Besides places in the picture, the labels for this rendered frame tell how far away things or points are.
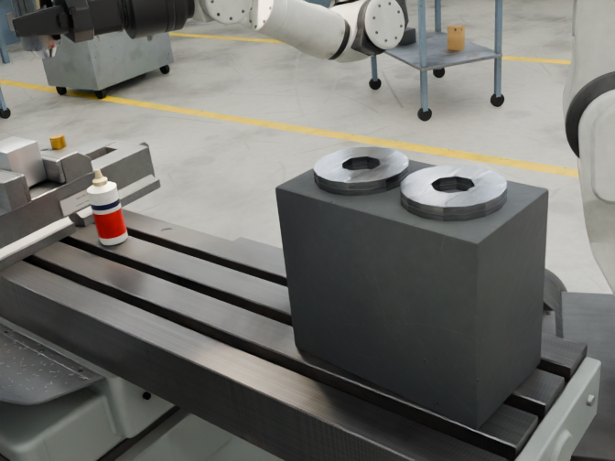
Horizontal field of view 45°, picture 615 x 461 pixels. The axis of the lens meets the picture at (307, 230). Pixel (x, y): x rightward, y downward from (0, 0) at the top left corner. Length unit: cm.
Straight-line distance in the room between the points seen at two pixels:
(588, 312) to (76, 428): 95
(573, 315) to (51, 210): 94
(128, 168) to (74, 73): 446
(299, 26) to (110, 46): 455
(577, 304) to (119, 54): 457
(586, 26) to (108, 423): 80
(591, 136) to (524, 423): 48
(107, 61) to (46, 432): 474
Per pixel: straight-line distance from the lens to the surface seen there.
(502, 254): 61
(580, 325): 145
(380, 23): 112
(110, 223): 107
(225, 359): 79
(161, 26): 99
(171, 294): 92
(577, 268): 277
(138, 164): 123
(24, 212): 111
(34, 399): 90
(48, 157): 115
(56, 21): 96
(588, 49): 107
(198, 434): 112
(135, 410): 98
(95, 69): 550
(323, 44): 110
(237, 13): 99
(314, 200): 67
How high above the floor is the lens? 137
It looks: 26 degrees down
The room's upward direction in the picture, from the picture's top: 6 degrees counter-clockwise
